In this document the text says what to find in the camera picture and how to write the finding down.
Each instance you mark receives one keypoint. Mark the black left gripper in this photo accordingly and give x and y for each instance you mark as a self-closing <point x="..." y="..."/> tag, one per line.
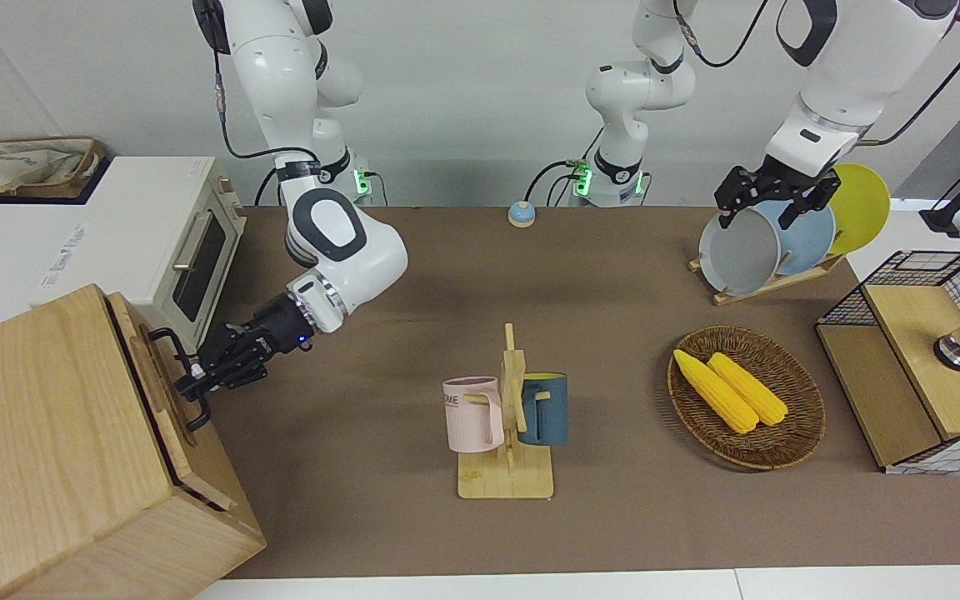
<point x="788" y="179"/>

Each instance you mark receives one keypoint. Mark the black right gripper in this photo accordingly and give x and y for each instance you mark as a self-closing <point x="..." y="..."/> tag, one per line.
<point x="267" y="337"/>

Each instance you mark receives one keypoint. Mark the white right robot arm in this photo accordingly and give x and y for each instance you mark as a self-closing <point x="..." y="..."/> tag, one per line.
<point x="338" y="250"/>

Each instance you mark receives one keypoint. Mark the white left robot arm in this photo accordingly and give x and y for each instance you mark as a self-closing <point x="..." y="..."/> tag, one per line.
<point x="847" y="67"/>

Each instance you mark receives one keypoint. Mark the light blue plate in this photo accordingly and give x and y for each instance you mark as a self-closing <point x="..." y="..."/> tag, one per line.
<point x="809" y="237"/>

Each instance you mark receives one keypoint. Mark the grey plate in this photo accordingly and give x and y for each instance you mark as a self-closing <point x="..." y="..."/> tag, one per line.
<point x="738" y="250"/>

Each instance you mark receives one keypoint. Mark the yellow plate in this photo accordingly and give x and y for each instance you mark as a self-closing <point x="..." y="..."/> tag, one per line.
<point x="863" y="204"/>

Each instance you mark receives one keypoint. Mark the wooden plate rack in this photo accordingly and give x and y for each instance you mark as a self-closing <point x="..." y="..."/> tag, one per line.
<point x="788" y="279"/>

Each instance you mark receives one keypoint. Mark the white toaster oven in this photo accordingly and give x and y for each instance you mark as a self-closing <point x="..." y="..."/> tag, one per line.
<point x="134" y="233"/>

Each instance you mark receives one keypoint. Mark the light wooden cabinet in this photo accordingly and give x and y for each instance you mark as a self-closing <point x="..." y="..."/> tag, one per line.
<point x="47" y="433"/>

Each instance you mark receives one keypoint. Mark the yellow corn cob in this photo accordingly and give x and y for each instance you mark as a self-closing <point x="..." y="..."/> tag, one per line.
<point x="717" y="393"/>
<point x="751" y="390"/>

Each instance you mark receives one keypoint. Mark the round wicker basket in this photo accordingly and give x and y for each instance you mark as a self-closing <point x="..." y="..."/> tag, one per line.
<point x="788" y="433"/>

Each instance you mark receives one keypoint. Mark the brown table mat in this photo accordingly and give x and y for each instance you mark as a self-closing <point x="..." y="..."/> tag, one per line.
<point x="447" y="275"/>

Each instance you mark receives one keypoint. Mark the blue service bell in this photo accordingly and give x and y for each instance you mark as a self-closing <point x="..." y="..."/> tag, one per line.
<point x="522" y="215"/>

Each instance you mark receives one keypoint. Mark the pink mug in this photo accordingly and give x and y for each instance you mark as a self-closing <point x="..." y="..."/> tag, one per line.
<point x="467" y="417"/>

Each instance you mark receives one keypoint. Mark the beige cloth bag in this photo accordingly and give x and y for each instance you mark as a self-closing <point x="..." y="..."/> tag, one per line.
<point x="5" y="171"/>

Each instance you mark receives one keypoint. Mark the wooden mug tree stand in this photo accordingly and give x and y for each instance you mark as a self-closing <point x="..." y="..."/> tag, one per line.
<point x="505" y="479"/>

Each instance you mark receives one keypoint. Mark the blue mug yellow inside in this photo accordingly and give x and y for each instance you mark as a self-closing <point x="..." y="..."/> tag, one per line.
<point x="551" y="417"/>

